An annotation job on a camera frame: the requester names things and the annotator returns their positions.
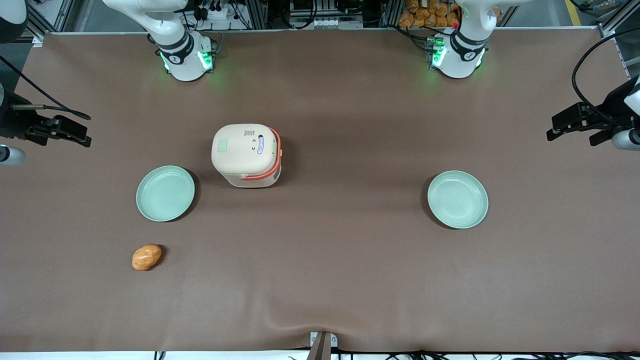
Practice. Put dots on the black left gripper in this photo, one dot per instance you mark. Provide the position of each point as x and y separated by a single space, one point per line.
613 104

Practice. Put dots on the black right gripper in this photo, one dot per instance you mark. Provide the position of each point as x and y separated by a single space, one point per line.
15 123

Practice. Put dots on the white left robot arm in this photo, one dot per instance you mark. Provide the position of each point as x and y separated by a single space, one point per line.
457 62

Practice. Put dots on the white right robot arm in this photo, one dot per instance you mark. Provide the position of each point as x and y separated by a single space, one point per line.
182 65

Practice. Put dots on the pale green round plate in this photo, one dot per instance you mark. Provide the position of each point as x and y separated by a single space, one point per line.
457 199
165 193

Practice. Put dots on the orange-brown bread roll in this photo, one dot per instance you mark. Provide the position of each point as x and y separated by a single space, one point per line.
146 257

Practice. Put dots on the bag of orange bread rolls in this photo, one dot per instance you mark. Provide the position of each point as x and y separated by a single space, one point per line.
430 14

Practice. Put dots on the white power strip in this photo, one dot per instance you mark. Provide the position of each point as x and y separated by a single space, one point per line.
220 11

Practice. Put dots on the brown table mat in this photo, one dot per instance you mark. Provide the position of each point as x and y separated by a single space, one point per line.
340 280

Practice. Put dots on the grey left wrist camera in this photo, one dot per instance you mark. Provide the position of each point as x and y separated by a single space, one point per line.
626 140

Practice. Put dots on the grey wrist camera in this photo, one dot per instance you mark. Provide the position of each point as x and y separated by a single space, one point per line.
10 155
626 140

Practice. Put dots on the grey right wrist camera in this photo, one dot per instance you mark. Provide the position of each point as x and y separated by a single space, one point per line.
10 155

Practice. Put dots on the aluminium frame post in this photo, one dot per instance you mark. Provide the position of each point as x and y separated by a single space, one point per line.
617 20
47 17

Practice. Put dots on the metal table clamp bracket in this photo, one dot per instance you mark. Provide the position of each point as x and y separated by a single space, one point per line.
323 345

